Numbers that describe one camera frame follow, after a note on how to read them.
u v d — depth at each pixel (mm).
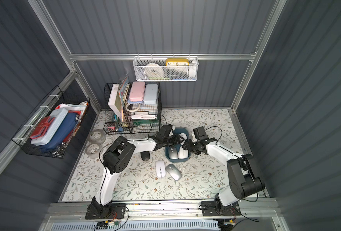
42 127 624
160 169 862
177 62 868
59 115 694
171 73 889
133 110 917
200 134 722
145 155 911
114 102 908
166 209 755
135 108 937
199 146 702
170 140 867
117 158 563
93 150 963
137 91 960
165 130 806
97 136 1041
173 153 936
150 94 1016
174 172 867
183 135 991
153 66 824
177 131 1009
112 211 728
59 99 790
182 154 913
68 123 704
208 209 726
